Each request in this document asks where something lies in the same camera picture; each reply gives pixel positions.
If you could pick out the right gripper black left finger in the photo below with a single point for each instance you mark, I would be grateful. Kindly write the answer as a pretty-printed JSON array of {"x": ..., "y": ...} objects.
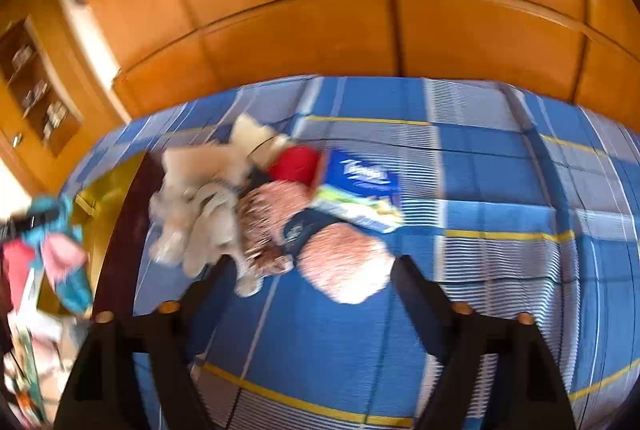
[{"x": 103, "y": 391}]

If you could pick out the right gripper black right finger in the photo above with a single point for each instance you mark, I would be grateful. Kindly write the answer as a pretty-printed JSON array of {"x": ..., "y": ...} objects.
[{"x": 526, "y": 391}]

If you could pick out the pink cloth pouch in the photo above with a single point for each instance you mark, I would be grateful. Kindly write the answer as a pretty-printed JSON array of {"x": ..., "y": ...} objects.
[{"x": 61, "y": 256}]

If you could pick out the gold metal tray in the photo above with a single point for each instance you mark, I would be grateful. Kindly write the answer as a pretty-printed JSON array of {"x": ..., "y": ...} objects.
[{"x": 113, "y": 214}]

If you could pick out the pink microfiber dishcloth roll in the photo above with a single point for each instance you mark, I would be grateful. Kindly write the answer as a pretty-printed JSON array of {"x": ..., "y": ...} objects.
[{"x": 336, "y": 258}]

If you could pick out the blue tissue pack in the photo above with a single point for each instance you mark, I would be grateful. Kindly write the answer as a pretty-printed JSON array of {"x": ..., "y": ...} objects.
[{"x": 358, "y": 191}]

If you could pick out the clear plastic bag bundle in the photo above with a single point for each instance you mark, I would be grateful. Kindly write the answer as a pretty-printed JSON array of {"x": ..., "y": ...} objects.
[{"x": 187, "y": 169}]

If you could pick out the white striped sock roll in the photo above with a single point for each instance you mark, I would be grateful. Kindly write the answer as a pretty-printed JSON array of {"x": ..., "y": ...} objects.
[{"x": 215, "y": 230}]

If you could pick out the brown satin scrunchie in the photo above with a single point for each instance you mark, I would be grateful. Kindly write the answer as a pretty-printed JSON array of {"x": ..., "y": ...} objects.
[{"x": 260, "y": 222}]

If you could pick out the blue plaid bed sheet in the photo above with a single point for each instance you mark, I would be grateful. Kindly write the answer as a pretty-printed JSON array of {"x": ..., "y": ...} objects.
[{"x": 512, "y": 202}]

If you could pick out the round door knob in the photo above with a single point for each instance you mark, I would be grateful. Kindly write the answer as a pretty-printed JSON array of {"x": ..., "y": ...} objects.
[{"x": 17, "y": 139}]

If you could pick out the red plush heart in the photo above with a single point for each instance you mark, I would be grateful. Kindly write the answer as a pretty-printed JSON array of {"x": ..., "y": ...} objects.
[{"x": 296, "y": 164}]

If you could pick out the cream rolled towel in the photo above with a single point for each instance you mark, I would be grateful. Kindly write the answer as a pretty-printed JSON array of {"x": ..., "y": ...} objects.
[{"x": 261, "y": 144}]

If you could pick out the wooden door with shelves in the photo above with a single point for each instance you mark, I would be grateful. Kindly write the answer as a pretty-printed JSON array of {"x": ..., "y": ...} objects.
[{"x": 49, "y": 94}]

